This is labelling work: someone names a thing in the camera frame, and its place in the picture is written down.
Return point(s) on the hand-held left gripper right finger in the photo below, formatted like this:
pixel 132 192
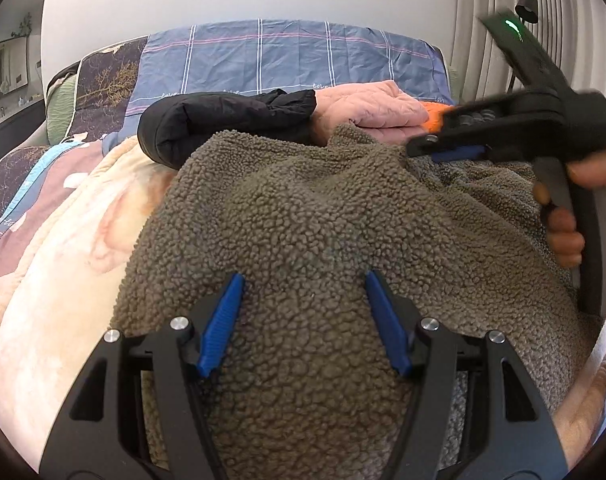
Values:
pixel 388 325

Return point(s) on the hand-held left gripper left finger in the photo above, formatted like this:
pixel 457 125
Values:
pixel 222 325

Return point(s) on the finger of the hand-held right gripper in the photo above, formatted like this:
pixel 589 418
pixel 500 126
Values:
pixel 458 152

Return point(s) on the grey-brown fleece jacket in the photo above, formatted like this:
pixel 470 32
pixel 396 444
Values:
pixel 303 220

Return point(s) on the person's right hand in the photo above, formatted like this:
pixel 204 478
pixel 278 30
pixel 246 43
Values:
pixel 565 240

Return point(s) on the orange puffer jacket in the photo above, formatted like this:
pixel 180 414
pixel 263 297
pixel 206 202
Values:
pixel 435 116

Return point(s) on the pink quilted garment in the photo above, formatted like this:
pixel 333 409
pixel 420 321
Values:
pixel 368 105

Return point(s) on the black floor lamp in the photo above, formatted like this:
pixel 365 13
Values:
pixel 526 6

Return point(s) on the blue plaid pillow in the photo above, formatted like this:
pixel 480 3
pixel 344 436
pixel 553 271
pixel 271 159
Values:
pixel 283 55

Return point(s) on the black puffer jacket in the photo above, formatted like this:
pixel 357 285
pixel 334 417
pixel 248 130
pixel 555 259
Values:
pixel 208 120

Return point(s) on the dark printed patchwork quilt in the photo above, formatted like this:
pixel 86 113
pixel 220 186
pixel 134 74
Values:
pixel 48 180

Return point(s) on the arched wall mirror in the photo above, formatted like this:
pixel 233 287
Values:
pixel 10 75

